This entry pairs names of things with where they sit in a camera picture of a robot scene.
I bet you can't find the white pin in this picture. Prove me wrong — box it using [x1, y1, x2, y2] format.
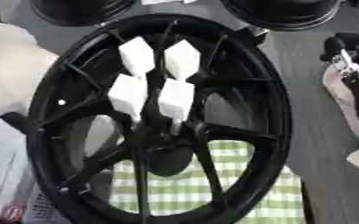
[156, 77, 198, 136]
[116, 36, 157, 79]
[162, 38, 203, 82]
[106, 73, 151, 130]

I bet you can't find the black round wheel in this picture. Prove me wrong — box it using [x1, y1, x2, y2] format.
[217, 0, 345, 32]
[27, 0, 138, 28]

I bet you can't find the white sheet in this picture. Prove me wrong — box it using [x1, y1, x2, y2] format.
[0, 107, 39, 221]

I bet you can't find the pale beige bulky object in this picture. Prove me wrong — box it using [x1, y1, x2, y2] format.
[0, 21, 60, 116]

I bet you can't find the black spoked wheel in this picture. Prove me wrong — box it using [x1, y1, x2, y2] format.
[25, 12, 295, 224]

